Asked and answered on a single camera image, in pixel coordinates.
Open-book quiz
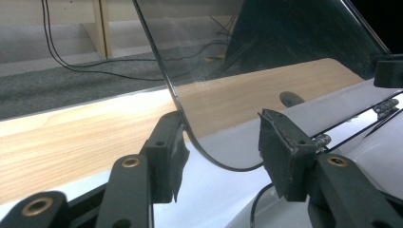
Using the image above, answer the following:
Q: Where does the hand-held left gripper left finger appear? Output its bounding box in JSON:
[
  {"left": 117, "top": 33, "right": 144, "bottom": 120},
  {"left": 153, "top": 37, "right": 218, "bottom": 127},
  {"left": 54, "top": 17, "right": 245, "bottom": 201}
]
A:
[{"left": 94, "top": 110, "right": 191, "bottom": 228}]

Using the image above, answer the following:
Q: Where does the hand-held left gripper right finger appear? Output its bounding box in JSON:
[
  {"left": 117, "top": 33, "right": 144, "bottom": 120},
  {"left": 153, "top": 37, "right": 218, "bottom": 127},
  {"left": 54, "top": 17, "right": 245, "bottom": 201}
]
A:
[{"left": 258, "top": 108, "right": 403, "bottom": 228}]

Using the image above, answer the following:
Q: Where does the black wall cable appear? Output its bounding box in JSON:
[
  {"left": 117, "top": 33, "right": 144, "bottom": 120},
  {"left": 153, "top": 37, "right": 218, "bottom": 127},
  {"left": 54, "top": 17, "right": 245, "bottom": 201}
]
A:
[{"left": 41, "top": 0, "right": 229, "bottom": 82}]

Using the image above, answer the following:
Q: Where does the light wooden table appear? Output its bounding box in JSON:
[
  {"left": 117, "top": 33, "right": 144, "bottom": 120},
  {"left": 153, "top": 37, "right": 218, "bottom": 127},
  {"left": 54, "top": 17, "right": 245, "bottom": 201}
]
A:
[{"left": 0, "top": 57, "right": 365, "bottom": 205}]

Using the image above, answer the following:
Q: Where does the wooden furniture leg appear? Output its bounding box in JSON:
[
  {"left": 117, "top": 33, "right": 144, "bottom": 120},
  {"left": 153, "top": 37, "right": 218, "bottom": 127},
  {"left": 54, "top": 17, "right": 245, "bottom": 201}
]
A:
[{"left": 83, "top": 0, "right": 113, "bottom": 60}]

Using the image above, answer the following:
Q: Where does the white table sheet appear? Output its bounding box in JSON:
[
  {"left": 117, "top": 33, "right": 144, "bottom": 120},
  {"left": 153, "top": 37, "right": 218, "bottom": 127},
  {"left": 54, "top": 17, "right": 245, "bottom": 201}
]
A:
[{"left": 0, "top": 77, "right": 403, "bottom": 228}]

